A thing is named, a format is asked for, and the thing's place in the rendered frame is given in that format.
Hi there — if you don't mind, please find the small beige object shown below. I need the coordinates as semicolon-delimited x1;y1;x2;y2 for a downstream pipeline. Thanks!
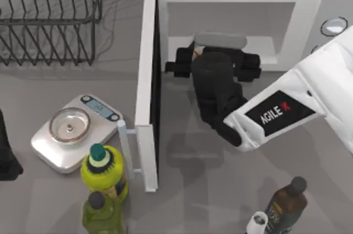
192;47;205;60

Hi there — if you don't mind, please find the white microwave door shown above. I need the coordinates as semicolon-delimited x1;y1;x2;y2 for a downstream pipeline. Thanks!
134;0;162;193

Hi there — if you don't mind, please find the pale microwave oven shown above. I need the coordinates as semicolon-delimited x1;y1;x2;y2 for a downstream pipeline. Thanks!
153;0;353;72

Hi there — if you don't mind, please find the yellow bottle with green cap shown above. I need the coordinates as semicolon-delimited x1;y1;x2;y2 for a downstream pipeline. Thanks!
80;143;129;199

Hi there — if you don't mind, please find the silver kitchen scale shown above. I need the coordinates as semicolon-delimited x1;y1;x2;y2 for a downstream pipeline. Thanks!
30;94;125;174

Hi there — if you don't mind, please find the green bottle with grey cap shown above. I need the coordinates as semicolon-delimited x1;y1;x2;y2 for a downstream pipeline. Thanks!
82;191;128;234

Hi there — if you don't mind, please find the brown bottle with grey cap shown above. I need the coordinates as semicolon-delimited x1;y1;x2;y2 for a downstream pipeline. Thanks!
264;176;308;234

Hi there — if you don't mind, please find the pale microwave door handle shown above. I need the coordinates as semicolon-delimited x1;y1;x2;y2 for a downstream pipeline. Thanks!
116;120;139;180

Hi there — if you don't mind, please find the dark wire dish rack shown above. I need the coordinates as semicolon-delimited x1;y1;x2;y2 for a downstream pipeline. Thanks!
0;0;105;67

